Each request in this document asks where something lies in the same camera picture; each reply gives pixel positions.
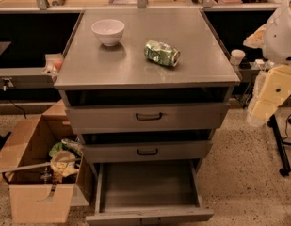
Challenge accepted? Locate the crushed green soda can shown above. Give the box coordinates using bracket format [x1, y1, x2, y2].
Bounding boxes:
[144, 40, 180, 67]

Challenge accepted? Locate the clear packet with red item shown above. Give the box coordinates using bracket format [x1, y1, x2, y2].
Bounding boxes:
[41, 53, 63, 76]

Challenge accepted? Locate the grey metal drawer cabinet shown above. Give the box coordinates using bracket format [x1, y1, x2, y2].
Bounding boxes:
[53, 7, 241, 174]

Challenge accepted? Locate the grey drawer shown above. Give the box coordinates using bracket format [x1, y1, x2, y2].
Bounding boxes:
[84, 140, 212, 163]
[66, 103, 229, 134]
[86, 160, 214, 226]

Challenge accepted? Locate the crumpled paper cup trash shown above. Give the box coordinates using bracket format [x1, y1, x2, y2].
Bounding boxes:
[51, 151, 79, 177]

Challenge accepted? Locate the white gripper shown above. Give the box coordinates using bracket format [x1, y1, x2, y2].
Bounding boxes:
[247, 65, 291, 126]

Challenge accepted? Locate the open cardboard box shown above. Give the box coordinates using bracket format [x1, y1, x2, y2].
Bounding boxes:
[0, 99, 94, 224]

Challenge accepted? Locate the white ceramic bowl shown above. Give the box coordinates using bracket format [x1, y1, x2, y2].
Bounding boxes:
[91, 19, 125, 46]

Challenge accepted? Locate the grey middle drawer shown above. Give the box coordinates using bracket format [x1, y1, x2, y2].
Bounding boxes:
[84, 140, 212, 163]

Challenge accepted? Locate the grey top drawer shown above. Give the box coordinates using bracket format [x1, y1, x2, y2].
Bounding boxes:
[66, 103, 229, 134]

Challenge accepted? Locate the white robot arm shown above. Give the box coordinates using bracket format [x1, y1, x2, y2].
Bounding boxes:
[243, 0, 291, 127]

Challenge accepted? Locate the black stand leg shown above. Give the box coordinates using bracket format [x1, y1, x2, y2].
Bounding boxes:
[267, 115, 291, 176]

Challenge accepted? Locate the white round-top bottle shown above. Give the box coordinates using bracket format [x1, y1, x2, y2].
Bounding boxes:
[230, 49, 246, 66]

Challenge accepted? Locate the grey rod in box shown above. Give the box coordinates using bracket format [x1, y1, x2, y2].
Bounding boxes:
[0, 162, 51, 174]

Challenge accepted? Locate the grey bottom drawer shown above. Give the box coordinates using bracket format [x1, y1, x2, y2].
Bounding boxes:
[86, 160, 214, 226]

